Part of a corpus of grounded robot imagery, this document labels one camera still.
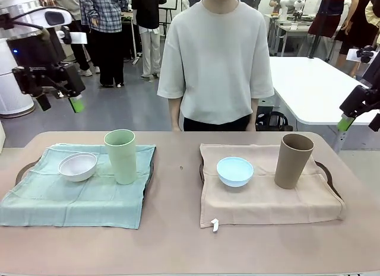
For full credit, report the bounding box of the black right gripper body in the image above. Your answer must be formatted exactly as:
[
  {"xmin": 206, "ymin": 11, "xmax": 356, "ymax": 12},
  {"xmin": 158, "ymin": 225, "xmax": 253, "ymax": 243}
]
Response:
[{"xmin": 365, "ymin": 62, "xmax": 380, "ymax": 110}]

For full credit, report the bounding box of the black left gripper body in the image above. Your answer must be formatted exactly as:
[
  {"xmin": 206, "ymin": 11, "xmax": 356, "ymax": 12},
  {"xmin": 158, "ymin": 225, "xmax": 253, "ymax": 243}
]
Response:
[{"xmin": 7, "ymin": 29, "xmax": 68, "ymax": 87}]

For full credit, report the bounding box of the white bowl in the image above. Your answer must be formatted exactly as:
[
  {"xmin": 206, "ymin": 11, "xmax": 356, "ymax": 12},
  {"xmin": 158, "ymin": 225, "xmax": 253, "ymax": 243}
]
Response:
[{"xmin": 58, "ymin": 152, "xmax": 98, "ymax": 182}]

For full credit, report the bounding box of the tall brown cup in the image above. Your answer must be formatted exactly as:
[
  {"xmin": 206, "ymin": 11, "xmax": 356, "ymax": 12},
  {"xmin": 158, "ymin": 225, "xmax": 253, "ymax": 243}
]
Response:
[{"xmin": 274, "ymin": 133, "xmax": 315, "ymax": 190}]

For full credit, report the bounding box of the tall pale green cup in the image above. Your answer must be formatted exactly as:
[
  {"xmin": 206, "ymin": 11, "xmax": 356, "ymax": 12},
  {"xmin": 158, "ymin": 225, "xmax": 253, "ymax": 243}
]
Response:
[{"xmin": 103, "ymin": 129, "xmax": 138, "ymax": 186}]

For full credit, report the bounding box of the teal cloth mat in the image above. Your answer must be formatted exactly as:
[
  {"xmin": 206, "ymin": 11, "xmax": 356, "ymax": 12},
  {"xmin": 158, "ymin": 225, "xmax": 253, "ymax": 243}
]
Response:
[{"xmin": 0, "ymin": 144, "xmax": 157, "ymax": 230}]

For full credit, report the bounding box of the beige cloth mat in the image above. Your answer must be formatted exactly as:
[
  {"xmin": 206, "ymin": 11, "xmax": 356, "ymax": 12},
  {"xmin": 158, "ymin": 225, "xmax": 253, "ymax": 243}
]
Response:
[{"xmin": 198, "ymin": 143, "xmax": 347, "ymax": 234}]

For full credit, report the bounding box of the light blue bowl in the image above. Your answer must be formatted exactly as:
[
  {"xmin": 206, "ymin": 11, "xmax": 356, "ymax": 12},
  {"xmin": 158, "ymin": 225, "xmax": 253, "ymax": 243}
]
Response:
[{"xmin": 216, "ymin": 156, "xmax": 255, "ymax": 188}]

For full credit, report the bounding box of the person right forearm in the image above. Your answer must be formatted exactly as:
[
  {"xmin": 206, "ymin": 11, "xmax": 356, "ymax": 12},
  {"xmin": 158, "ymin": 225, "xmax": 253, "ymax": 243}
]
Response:
[{"xmin": 168, "ymin": 97, "xmax": 182, "ymax": 132}]

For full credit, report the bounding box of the person left forearm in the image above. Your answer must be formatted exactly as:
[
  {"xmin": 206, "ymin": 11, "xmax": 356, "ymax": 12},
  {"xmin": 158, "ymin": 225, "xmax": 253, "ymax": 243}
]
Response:
[{"xmin": 251, "ymin": 96, "xmax": 258, "ymax": 132}]

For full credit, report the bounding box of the bystander in dark trousers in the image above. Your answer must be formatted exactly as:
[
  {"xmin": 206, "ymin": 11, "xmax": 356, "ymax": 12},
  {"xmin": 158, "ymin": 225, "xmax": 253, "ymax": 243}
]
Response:
[{"xmin": 34, "ymin": 0, "xmax": 93, "ymax": 78}]

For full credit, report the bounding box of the white cylindrical air purifier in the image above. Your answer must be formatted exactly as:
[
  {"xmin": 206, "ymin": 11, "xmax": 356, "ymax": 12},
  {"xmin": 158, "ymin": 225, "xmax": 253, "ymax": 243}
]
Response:
[{"xmin": 0, "ymin": 37, "xmax": 36, "ymax": 119}]

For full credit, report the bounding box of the black mounted device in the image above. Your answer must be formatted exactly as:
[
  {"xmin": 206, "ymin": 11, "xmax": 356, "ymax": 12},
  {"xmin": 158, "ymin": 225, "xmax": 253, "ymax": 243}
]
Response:
[{"xmin": 356, "ymin": 46, "xmax": 376, "ymax": 64}]

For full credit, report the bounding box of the white paper tag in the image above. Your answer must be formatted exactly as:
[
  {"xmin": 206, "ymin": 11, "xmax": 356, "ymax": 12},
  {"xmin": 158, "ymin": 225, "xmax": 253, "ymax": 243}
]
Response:
[
  {"xmin": 346, "ymin": 48, "xmax": 362, "ymax": 63},
  {"xmin": 71, "ymin": 31, "xmax": 88, "ymax": 45}
]

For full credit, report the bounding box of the white table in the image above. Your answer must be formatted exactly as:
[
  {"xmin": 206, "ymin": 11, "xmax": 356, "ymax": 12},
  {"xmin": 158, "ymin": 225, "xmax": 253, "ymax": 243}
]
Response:
[{"xmin": 268, "ymin": 56, "xmax": 380, "ymax": 154}]

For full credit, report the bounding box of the bystander in black dress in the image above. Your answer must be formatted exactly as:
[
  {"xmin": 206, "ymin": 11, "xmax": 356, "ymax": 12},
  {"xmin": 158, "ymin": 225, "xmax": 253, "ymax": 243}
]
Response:
[{"xmin": 335, "ymin": 0, "xmax": 380, "ymax": 78}]

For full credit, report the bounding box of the bystander in plaid shirt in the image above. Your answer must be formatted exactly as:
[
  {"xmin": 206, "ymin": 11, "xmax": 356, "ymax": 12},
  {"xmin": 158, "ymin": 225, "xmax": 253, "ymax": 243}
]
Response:
[{"xmin": 77, "ymin": 0, "xmax": 131, "ymax": 88}]

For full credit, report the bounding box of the bystander with yellow sleeve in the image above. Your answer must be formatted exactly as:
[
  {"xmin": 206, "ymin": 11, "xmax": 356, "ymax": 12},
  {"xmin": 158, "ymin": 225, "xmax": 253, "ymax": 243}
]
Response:
[{"xmin": 364, "ymin": 0, "xmax": 380, "ymax": 47}]

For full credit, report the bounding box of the black bag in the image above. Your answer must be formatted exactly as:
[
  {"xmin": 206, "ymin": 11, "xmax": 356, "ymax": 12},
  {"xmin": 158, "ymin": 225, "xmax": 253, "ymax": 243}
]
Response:
[{"xmin": 255, "ymin": 99, "xmax": 295, "ymax": 132}]

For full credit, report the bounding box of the bystander in red skirt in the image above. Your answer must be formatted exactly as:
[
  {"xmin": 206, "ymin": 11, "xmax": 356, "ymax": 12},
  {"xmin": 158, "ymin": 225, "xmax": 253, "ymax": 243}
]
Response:
[{"xmin": 308, "ymin": 0, "xmax": 351, "ymax": 60}]

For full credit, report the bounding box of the grey background table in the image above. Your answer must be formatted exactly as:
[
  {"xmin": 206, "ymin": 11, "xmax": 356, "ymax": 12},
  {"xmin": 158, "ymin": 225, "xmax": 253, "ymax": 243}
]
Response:
[{"xmin": 267, "ymin": 14, "xmax": 342, "ymax": 57}]

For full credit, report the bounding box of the bystander in white trousers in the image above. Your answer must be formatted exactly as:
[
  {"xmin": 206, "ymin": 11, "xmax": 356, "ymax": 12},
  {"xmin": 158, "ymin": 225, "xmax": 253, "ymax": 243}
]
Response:
[{"xmin": 131, "ymin": 0, "xmax": 167, "ymax": 78}]

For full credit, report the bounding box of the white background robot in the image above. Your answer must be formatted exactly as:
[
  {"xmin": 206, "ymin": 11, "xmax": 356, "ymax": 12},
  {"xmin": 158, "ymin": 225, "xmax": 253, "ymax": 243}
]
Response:
[{"xmin": 278, "ymin": 0, "xmax": 306, "ymax": 21}]

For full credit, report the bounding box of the person in white t-shirt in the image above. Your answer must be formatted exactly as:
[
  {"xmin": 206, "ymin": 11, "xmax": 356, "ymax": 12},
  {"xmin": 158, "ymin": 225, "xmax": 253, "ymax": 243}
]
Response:
[{"xmin": 156, "ymin": 0, "xmax": 276, "ymax": 132}]

